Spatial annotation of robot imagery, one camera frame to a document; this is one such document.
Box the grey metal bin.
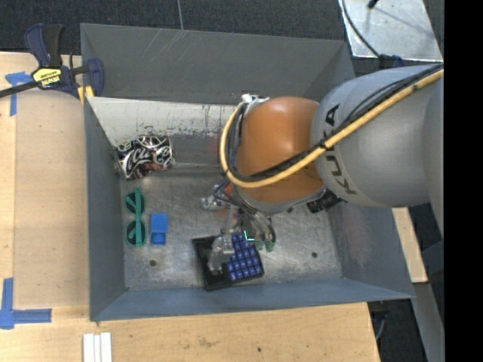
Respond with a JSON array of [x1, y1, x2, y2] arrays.
[[79, 23, 417, 322]]

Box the crushed black soda can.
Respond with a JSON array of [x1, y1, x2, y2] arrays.
[[114, 134, 177, 182]]

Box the green sunglasses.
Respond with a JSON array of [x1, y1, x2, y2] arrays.
[[124, 186, 147, 249]]

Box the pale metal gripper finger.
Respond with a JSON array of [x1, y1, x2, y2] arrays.
[[220, 235, 237, 259], [206, 245, 224, 277]]

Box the small silver metal object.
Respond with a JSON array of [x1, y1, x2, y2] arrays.
[[201, 195, 227, 211]]

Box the black calculator with blue keys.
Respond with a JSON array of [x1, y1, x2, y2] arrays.
[[191, 232, 266, 292]]

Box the blue block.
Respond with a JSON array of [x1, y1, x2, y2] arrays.
[[149, 212, 169, 246]]

